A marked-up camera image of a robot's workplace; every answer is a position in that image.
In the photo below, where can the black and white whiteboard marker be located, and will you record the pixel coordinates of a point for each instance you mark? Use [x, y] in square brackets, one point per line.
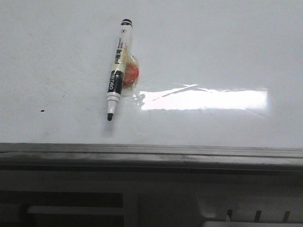
[118, 68]

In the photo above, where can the red disc taped to marker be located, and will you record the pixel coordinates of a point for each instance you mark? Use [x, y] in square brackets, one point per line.
[132, 72]

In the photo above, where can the white whiteboard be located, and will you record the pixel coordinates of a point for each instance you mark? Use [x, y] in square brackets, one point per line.
[212, 72]

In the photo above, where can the white metal table frame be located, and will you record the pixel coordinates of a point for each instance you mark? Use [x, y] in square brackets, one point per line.
[121, 199]

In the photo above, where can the grey aluminium whiteboard frame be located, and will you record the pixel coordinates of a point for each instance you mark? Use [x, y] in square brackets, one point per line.
[149, 158]

